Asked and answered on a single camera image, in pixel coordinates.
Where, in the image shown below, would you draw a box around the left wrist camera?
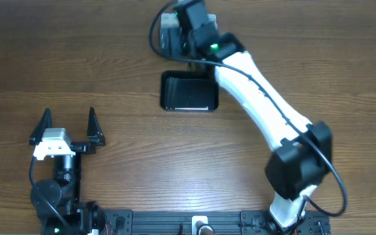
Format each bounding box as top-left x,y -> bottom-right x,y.
32,127 -> 77,161

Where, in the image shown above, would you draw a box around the black tray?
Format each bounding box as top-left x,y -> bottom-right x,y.
159,70 -> 220,113

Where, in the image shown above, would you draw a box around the mounting rail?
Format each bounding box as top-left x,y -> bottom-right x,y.
100,209 -> 332,235

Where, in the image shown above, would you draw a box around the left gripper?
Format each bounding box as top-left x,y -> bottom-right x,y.
29,106 -> 106,155

